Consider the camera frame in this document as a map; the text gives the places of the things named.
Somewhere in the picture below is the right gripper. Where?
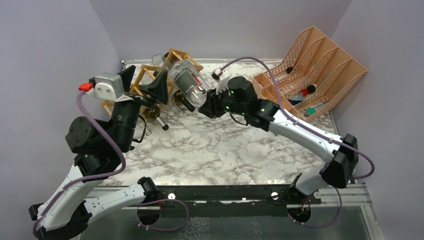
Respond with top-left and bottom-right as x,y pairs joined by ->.
199,83 -> 248,118

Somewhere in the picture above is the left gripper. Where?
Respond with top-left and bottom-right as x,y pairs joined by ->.
112,65 -> 170,151

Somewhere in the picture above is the clear glass bottle small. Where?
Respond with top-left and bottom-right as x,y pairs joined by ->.
151,54 -> 173,72

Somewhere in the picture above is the dark green wine bottle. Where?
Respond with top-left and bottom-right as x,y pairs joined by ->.
173,90 -> 196,112
164,52 -> 180,65
142,105 -> 169,131

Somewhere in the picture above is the clear bottle silver cap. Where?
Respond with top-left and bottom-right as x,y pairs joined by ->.
168,59 -> 211,108

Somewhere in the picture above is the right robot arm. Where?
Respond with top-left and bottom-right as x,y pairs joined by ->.
198,76 -> 359,204

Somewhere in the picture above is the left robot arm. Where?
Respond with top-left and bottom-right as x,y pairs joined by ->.
29,66 -> 169,240

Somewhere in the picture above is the wooden wine rack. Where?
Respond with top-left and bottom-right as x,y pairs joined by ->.
101,48 -> 204,117

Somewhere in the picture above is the red black marker upper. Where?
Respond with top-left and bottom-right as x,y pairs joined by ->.
286,66 -> 294,75

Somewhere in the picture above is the red black marker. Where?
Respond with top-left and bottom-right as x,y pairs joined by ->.
299,84 -> 318,97
286,66 -> 294,75

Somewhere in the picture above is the green item in organizer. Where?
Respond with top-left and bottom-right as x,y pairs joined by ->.
304,107 -> 317,117

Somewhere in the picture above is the orange plastic file organizer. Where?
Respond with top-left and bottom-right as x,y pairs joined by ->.
252,26 -> 368,122

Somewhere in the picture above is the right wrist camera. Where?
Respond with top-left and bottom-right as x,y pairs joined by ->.
211,68 -> 231,95

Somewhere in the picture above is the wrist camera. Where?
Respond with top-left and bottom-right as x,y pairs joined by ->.
78,73 -> 129,103
211,68 -> 231,95

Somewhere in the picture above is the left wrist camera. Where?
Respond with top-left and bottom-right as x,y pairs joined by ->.
78,73 -> 129,103

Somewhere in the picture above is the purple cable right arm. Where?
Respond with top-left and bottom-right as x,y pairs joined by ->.
219,56 -> 376,181

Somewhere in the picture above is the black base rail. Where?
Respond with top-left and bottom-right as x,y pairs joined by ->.
125,183 -> 370,220

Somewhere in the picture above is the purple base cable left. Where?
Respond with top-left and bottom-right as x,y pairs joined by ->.
136,197 -> 191,232

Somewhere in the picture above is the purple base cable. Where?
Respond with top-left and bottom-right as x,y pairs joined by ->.
286,187 -> 343,229
136,197 -> 191,232

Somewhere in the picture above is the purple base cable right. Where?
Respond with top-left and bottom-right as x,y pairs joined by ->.
286,187 -> 343,229

